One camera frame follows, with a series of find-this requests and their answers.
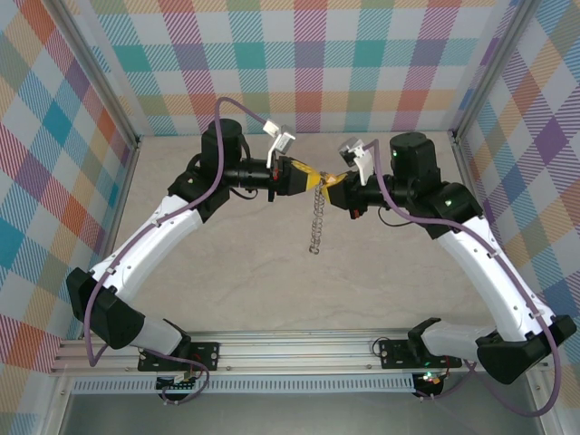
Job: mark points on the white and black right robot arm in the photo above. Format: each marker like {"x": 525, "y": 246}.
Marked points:
{"x": 489, "y": 272}

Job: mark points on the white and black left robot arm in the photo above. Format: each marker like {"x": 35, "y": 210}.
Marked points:
{"x": 149, "y": 244}

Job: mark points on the grey metal panel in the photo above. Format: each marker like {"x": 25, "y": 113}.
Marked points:
{"x": 294, "y": 417}

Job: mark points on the right aluminium side rail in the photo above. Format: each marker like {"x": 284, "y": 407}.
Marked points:
{"x": 466, "y": 163}

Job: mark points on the aluminium side rail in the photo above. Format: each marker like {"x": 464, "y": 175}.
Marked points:
{"x": 120, "y": 204}
{"x": 466, "y": 163}

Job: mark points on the left aluminium side rail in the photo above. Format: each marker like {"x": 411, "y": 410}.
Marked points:
{"x": 120, "y": 204}

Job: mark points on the right aluminium upright post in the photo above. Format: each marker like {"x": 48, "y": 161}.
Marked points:
{"x": 490, "y": 68}

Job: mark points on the aluminium upright post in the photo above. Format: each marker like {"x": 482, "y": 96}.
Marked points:
{"x": 490, "y": 68}
{"x": 97, "y": 77}

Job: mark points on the left aluminium upright post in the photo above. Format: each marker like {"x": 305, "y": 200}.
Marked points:
{"x": 97, "y": 77}

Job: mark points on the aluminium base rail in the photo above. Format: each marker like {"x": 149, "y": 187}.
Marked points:
{"x": 294, "y": 349}

